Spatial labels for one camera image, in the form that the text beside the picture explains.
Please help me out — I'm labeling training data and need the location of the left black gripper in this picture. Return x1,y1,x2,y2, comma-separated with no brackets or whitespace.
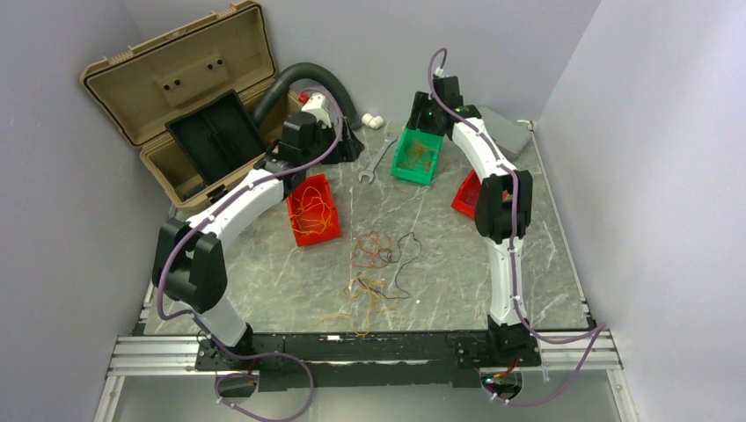
302,117,364,169

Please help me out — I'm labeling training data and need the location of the yellow cable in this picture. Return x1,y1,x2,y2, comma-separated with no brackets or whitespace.
289,185,336,237

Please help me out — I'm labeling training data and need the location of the orange cable bundle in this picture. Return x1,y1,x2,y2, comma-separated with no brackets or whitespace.
314,229,424,339

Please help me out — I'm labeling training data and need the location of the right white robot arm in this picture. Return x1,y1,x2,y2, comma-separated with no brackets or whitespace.
406,75,533,365

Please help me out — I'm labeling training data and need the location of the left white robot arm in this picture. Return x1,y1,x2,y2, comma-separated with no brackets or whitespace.
151,112,352,369

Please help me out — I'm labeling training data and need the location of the white pipe fitting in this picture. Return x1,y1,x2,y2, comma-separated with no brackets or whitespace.
361,113,384,130

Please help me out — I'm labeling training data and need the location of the green plastic bin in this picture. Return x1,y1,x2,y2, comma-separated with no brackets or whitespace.
391,127,443,186

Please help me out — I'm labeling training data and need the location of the silver open-end wrench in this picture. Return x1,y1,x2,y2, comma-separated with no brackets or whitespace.
357,132,399,184

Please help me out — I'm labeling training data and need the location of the left red plastic bin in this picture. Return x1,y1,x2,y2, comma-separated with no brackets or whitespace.
286,174,341,247

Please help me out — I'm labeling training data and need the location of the red plastic bin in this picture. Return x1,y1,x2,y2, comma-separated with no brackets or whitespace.
286,174,341,247
450,170,481,220

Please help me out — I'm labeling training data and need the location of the grey plastic case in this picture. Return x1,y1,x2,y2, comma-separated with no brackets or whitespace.
477,105,531,162

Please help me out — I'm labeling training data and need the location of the right red plastic bin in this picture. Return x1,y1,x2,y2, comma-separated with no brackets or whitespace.
450,170,481,220

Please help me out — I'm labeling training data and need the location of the black toolbox tray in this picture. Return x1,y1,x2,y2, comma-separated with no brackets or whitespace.
165,90,266,185

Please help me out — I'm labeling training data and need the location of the tan plastic toolbox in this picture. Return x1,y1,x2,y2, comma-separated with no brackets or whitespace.
79,1,277,211

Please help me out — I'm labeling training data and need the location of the black corrugated hose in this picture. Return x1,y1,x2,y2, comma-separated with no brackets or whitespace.
251,62,363,132

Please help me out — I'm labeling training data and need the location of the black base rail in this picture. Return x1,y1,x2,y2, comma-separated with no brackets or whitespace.
195,330,541,392

